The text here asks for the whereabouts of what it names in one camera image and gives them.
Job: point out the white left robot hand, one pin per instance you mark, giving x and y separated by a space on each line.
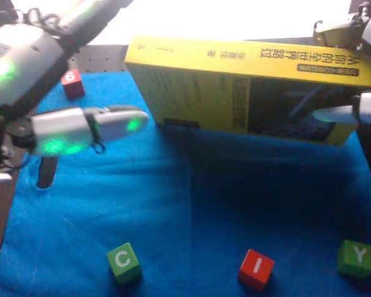
65 130

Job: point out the yellow book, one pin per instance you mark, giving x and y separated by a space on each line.
204 92

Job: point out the blue table cloth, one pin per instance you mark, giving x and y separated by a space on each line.
204 201

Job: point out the red number six block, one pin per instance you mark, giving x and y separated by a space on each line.
73 85

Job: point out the red letter I block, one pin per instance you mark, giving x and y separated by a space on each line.
256 269

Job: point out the green letter Y block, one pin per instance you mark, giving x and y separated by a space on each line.
355 259

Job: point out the green letter C block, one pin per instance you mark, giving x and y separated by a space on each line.
123 264

